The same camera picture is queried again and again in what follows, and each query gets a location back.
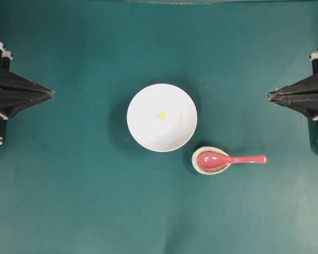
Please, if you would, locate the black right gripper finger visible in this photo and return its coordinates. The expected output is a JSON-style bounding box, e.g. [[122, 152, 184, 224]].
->
[[268, 72, 318, 98], [268, 94, 318, 117]]

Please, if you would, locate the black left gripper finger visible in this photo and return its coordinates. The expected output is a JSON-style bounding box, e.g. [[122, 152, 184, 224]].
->
[[0, 68, 54, 96], [0, 92, 54, 119]]

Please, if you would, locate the speckled ceramic spoon rest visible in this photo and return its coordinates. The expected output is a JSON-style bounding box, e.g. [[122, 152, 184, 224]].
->
[[191, 146, 230, 175]]

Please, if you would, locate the white round bowl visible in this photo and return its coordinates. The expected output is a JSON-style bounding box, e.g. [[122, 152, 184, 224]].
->
[[126, 84, 198, 152]]

